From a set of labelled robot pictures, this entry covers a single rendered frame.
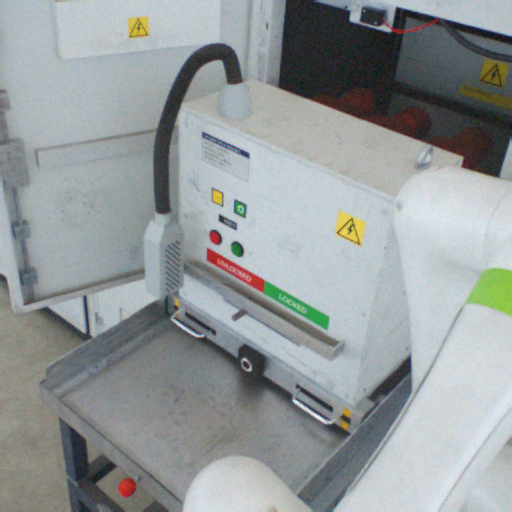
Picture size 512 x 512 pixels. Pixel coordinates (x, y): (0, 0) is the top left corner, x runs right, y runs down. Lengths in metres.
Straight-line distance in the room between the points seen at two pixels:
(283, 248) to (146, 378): 0.44
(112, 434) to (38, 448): 1.13
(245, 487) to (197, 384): 0.79
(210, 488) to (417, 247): 0.37
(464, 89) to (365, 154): 0.89
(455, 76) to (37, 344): 1.85
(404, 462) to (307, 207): 0.62
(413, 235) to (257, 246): 0.53
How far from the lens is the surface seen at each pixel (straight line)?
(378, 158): 1.21
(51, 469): 2.46
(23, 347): 2.89
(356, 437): 1.37
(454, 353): 0.70
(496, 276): 0.73
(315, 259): 1.23
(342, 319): 1.26
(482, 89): 2.05
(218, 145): 1.29
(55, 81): 1.49
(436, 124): 2.14
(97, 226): 1.67
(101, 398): 1.47
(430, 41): 2.09
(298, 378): 1.41
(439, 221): 0.82
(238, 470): 0.72
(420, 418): 0.69
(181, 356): 1.55
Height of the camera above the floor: 1.92
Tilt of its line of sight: 35 degrees down
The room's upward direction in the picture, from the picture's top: 5 degrees clockwise
